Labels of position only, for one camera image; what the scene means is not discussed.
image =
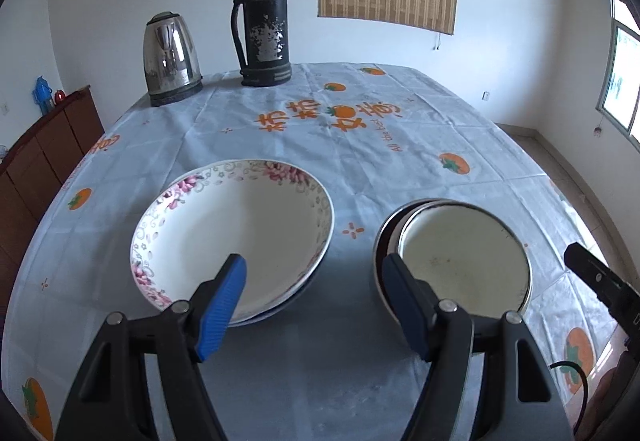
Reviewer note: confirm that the white enamel bowl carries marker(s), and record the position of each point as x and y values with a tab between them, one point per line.
465	251

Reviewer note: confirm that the orange print grey tablecloth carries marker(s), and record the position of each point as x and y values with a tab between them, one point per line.
350	141

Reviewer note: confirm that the worn black thermos flask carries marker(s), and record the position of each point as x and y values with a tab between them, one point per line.
265	31

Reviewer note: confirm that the small red jar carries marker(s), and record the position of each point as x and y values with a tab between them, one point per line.
60	96

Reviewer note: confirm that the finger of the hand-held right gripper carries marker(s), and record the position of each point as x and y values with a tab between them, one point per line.
600	278

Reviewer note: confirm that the red floral white plate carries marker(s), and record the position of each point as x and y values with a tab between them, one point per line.
282	307

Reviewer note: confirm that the stainless steel bowl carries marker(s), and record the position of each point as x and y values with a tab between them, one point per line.
376	266

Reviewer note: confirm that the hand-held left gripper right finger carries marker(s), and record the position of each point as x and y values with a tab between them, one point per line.
407	306

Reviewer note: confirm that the blue thermos jug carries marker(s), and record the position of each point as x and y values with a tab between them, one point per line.
42	96

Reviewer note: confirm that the window with white frame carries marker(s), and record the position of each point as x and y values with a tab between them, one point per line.
622	71

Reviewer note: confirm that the pink floral white plate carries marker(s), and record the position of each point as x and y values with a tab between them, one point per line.
225	221

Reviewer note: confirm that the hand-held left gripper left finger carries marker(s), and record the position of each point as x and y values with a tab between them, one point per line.
222	306

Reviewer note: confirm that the brown wooden sideboard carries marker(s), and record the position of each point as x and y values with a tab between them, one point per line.
45	151

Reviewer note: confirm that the stainless steel electric kettle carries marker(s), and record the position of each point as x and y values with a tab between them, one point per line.
170	56

